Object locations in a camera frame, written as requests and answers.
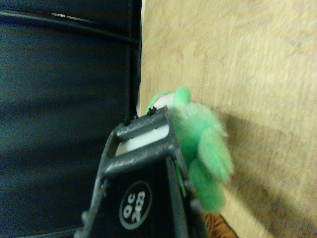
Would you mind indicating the black curtain stand pole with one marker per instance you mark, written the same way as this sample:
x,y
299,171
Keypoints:
x,y
74,26

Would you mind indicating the brown wicker basket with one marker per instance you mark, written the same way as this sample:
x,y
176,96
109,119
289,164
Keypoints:
x,y
223,226

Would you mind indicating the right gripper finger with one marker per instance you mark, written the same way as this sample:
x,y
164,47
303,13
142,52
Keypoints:
x,y
143,121

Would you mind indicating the green plush toy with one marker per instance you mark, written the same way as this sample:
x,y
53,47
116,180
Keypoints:
x,y
198,138

